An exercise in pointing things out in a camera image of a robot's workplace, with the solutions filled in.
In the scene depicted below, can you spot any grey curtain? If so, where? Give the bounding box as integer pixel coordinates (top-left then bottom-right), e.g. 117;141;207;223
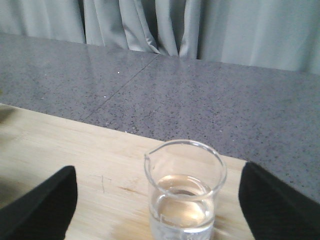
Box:
0;0;320;74

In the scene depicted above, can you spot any small glass beaker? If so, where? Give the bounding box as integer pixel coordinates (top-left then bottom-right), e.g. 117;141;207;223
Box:
144;139;227;240

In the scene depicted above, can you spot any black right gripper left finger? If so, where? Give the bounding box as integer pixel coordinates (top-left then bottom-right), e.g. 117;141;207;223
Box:
0;165;78;240

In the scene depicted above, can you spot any wooden cutting board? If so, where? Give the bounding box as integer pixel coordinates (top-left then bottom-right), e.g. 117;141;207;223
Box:
0;104;253;240

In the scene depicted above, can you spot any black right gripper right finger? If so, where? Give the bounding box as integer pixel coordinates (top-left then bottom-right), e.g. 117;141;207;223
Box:
238;162;320;240

